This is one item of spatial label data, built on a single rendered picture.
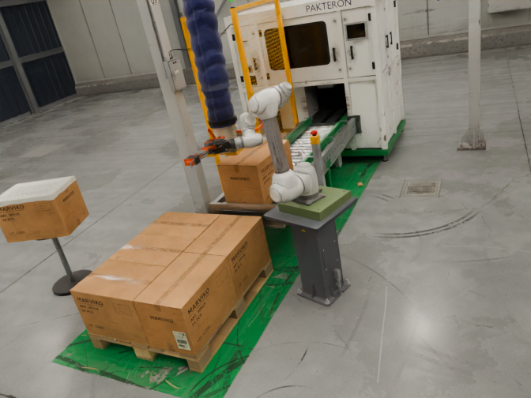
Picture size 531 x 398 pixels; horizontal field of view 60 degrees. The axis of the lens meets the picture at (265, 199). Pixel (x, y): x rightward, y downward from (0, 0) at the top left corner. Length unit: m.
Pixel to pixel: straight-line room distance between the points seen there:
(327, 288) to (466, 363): 1.08
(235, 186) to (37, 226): 1.75
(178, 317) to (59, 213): 1.66
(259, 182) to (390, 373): 1.76
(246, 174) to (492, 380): 2.26
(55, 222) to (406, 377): 3.02
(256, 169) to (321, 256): 0.91
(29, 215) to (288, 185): 2.35
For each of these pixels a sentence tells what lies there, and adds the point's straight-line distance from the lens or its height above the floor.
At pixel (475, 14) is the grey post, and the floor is 1.53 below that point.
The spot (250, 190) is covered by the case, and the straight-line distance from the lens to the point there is 3.93.
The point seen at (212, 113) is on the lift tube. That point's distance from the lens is 3.68.
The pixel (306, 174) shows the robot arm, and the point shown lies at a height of 1.04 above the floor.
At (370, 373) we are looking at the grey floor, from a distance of 3.11.
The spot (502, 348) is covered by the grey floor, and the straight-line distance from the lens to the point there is 3.31.
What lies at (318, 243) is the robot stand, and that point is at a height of 0.52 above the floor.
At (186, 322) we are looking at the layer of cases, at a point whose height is 0.42.
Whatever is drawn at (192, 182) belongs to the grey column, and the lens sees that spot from 5.09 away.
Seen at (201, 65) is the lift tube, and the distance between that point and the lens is 3.61.
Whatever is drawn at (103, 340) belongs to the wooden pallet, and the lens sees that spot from 3.88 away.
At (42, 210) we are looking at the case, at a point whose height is 0.89.
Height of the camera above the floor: 2.26
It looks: 25 degrees down
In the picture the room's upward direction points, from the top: 12 degrees counter-clockwise
